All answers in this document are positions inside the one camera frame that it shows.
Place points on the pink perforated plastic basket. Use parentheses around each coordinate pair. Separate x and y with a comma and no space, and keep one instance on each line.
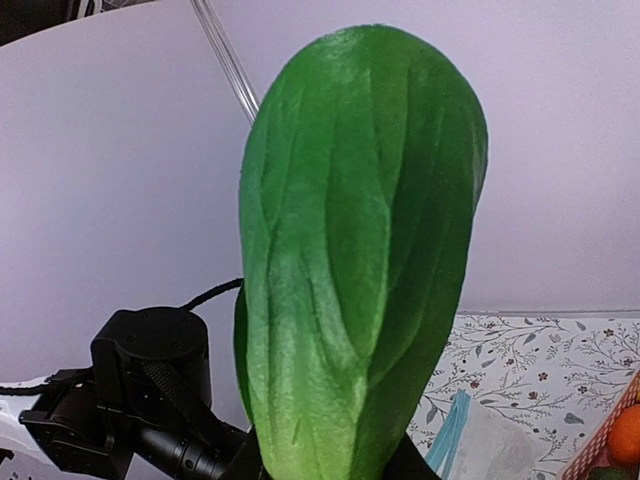
(594,450)

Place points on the green toy avocado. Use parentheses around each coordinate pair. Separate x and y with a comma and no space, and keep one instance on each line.
(611,473)

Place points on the clear zip top bag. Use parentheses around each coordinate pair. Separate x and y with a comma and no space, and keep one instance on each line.
(475,442)

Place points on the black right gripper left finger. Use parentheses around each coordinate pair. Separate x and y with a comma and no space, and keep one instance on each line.
(247,462)

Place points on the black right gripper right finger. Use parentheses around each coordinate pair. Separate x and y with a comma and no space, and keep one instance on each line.
(408,464)

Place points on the orange toy fruit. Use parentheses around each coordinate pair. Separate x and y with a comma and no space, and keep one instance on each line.
(623,439)

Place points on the toy bok choy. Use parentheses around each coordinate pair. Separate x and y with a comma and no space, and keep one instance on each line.
(360,181)

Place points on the aluminium left frame post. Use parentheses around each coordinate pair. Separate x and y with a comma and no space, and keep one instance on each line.
(228,59)

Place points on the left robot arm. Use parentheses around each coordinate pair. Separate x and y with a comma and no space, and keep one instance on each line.
(147,393)

